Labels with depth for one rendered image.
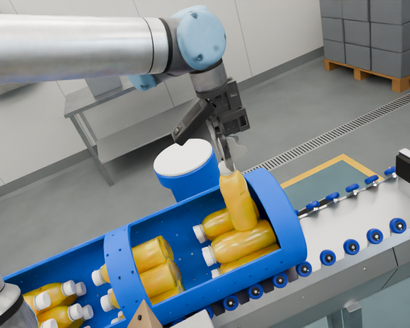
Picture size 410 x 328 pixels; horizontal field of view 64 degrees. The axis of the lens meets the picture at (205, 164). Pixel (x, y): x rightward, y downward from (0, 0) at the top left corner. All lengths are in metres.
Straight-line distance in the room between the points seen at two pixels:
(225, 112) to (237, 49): 3.78
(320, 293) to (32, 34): 0.93
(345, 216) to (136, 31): 0.91
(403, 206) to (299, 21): 3.91
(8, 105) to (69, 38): 3.87
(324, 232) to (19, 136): 3.80
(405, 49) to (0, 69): 3.60
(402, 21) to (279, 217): 3.03
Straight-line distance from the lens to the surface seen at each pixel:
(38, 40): 0.42
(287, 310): 1.05
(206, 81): 0.67
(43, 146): 4.41
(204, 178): 1.40
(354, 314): 1.34
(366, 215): 1.17
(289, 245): 0.84
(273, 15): 4.65
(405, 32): 3.72
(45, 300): 1.00
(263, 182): 0.85
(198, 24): 0.47
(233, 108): 0.72
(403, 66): 3.82
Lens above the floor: 1.76
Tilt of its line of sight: 32 degrees down
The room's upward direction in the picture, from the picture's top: 20 degrees counter-clockwise
